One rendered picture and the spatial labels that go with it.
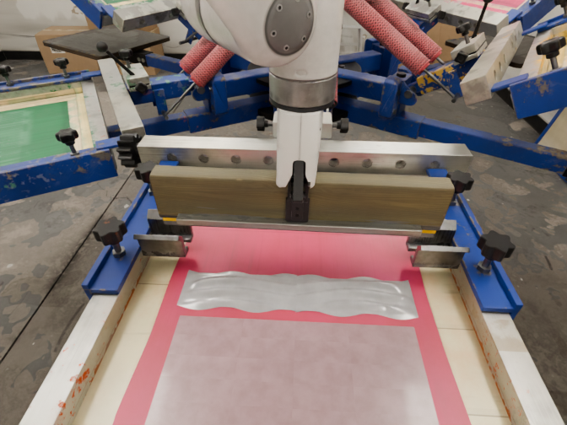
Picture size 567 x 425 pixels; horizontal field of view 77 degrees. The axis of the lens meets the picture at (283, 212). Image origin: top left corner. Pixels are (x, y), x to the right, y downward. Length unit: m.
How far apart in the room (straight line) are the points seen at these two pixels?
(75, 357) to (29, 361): 1.37
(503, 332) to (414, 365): 0.12
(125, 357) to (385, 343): 0.35
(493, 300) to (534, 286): 1.61
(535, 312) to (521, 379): 1.54
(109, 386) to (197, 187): 0.27
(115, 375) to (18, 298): 1.65
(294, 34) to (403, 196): 0.28
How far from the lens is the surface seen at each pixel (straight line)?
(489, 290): 0.59
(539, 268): 2.30
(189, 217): 0.53
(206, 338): 0.54
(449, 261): 0.62
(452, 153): 0.80
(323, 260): 0.62
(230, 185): 0.49
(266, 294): 0.56
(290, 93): 0.39
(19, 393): 1.84
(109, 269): 0.60
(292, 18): 0.29
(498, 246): 0.57
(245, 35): 0.28
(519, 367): 0.55
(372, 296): 0.58
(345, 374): 0.51
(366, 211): 0.51
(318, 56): 0.38
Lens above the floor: 1.41
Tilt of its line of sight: 40 degrees down
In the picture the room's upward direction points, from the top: straight up
